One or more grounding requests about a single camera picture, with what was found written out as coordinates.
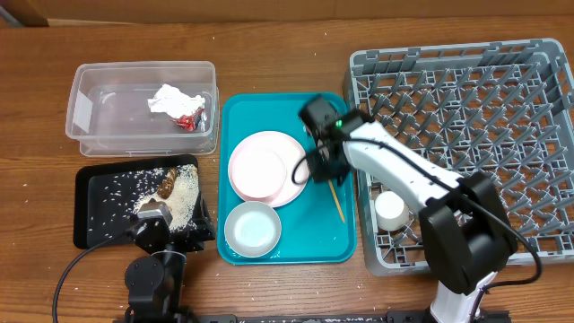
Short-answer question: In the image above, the grey bowl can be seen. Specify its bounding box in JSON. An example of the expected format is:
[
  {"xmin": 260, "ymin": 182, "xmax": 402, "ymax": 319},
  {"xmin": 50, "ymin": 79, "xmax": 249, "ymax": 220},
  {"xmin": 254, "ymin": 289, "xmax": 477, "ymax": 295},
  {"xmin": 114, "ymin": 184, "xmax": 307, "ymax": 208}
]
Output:
[{"xmin": 223, "ymin": 201, "xmax": 282, "ymax": 258}]

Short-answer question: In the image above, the teal plastic tray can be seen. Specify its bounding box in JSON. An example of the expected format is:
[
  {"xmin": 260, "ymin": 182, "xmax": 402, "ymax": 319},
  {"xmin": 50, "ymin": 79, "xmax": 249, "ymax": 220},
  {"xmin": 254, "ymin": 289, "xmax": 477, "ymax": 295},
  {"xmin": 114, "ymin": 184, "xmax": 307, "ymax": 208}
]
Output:
[{"xmin": 217, "ymin": 92, "xmax": 357, "ymax": 266}]

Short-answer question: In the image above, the red snack wrapper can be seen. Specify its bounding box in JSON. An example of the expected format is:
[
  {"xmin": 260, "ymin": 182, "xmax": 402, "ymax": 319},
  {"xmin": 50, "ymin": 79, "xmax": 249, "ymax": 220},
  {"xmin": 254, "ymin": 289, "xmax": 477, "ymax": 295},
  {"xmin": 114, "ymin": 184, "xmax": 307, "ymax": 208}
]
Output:
[{"xmin": 170, "ymin": 109, "xmax": 204, "ymax": 132}]

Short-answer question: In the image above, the wooden chopstick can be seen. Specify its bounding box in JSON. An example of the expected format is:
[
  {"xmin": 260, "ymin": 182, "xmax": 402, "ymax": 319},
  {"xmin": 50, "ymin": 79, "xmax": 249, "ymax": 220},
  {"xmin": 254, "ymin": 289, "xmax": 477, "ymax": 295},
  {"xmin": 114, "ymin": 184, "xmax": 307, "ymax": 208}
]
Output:
[{"xmin": 327, "ymin": 179, "xmax": 346, "ymax": 223}]

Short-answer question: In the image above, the white napkin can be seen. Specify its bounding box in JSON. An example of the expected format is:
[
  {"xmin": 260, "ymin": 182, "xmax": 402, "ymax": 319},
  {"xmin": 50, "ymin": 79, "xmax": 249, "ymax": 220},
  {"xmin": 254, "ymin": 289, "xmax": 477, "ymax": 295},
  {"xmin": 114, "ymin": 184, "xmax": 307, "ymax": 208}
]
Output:
[{"xmin": 147, "ymin": 84, "xmax": 206, "ymax": 118}]

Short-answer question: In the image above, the black tray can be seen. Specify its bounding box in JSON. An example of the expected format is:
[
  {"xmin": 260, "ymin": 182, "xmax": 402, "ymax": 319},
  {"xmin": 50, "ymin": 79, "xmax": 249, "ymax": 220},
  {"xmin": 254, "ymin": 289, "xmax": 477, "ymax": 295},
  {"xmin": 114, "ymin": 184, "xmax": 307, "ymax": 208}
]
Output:
[{"xmin": 73, "ymin": 154, "xmax": 213, "ymax": 249}]

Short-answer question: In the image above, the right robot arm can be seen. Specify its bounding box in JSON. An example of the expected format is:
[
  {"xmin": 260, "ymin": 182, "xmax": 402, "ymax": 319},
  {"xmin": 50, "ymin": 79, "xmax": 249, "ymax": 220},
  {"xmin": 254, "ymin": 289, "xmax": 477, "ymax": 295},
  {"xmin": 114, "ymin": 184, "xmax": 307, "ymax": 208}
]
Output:
[{"xmin": 299, "ymin": 95, "xmax": 543, "ymax": 322}]

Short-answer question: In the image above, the white pink bowl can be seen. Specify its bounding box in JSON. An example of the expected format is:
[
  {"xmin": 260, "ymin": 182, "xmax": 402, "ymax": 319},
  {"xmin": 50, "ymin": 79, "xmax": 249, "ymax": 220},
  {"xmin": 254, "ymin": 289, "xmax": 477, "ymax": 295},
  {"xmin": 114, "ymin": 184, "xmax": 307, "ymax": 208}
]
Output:
[{"xmin": 230, "ymin": 147, "xmax": 286, "ymax": 201}]

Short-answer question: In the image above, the white rice pile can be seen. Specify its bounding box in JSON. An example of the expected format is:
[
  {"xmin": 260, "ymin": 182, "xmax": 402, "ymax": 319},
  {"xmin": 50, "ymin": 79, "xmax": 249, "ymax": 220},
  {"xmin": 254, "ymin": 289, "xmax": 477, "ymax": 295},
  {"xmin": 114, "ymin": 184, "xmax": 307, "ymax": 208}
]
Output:
[{"xmin": 133, "ymin": 164, "xmax": 199, "ymax": 232}]

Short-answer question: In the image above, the clear plastic bin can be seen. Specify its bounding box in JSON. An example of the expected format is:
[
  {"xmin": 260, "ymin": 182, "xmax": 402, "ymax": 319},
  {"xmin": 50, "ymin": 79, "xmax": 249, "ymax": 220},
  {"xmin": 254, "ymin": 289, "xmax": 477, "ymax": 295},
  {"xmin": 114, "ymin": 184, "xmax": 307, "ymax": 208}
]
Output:
[{"xmin": 65, "ymin": 61, "xmax": 219, "ymax": 157}]

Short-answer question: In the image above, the white cup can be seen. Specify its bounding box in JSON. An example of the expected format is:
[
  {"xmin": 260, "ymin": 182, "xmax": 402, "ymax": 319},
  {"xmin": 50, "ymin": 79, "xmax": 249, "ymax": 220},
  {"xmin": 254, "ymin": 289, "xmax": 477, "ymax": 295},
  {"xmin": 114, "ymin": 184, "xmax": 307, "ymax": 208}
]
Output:
[{"xmin": 374, "ymin": 191, "xmax": 409, "ymax": 231}]

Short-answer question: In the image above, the grey plastic dish rack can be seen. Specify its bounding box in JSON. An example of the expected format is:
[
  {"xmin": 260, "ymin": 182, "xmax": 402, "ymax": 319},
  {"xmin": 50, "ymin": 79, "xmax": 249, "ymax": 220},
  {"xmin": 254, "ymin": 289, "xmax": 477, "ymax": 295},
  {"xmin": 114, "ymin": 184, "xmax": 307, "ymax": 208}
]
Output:
[{"xmin": 344, "ymin": 39, "xmax": 573, "ymax": 264}]

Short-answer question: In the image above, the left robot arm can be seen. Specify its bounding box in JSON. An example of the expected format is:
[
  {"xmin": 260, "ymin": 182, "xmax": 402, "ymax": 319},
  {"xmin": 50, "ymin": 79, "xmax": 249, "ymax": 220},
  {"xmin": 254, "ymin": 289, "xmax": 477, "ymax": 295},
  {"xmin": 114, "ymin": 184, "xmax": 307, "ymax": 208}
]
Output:
[{"xmin": 123, "ymin": 223, "xmax": 215, "ymax": 323}]

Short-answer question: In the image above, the pink plate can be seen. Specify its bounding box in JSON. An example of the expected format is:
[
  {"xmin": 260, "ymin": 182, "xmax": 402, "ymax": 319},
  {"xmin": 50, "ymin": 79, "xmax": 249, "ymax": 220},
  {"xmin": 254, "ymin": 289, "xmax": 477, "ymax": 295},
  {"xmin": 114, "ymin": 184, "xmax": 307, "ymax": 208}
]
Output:
[{"xmin": 228, "ymin": 131, "xmax": 309, "ymax": 208}]

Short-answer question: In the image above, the brown mushroom piece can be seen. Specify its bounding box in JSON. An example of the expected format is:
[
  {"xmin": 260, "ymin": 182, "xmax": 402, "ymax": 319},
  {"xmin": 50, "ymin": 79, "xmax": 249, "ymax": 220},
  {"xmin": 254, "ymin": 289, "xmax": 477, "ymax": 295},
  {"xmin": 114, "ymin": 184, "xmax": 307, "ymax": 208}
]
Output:
[{"xmin": 157, "ymin": 168, "xmax": 178, "ymax": 199}]

